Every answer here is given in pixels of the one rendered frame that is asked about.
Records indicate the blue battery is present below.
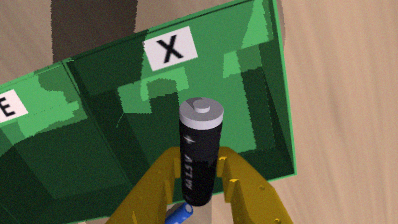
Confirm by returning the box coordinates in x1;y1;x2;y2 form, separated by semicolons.
165;202;193;224

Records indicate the green bin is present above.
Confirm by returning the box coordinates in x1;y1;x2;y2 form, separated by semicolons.
0;0;297;224

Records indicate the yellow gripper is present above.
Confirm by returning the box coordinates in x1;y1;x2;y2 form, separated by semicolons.
105;146;294;224

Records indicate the black battery with grey top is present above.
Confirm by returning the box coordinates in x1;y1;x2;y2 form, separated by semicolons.
179;97;224;207

